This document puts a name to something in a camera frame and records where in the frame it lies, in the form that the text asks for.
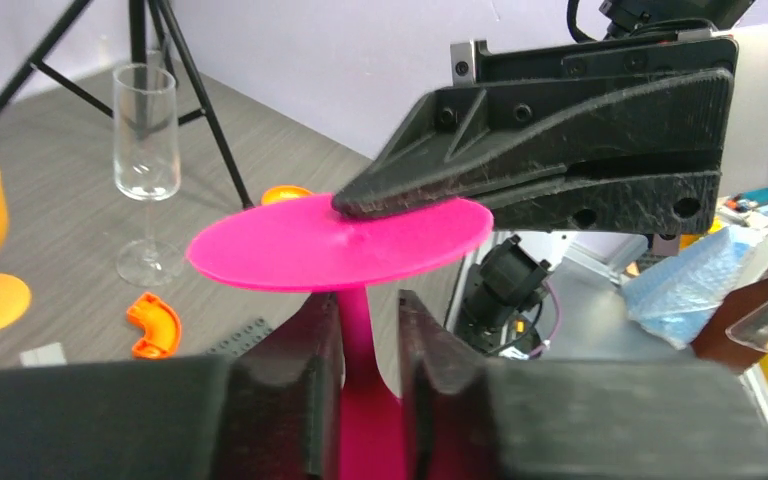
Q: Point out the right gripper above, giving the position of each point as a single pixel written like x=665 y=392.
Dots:
x=615 y=136

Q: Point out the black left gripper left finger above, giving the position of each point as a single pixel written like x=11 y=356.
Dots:
x=159 y=417

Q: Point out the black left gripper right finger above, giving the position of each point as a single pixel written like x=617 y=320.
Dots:
x=467 y=416

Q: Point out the magenta plastic goblet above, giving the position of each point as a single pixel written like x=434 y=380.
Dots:
x=305 y=246

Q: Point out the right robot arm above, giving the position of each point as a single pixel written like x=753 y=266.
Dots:
x=745 y=156

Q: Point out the grey lego baseplate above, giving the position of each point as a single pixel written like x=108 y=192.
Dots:
x=242 y=339

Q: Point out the small orange curved piece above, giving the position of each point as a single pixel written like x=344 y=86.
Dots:
x=160 y=325

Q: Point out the blue bubble wrap bag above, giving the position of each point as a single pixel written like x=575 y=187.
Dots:
x=675 y=299

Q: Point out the orange curved track piece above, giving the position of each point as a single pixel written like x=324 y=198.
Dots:
x=281 y=193

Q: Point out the grey plastic bar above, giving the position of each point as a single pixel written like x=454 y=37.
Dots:
x=51 y=354

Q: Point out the clear champagne flute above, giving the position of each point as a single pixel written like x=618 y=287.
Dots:
x=147 y=171

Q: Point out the black music stand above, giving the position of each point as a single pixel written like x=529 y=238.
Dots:
x=153 y=28

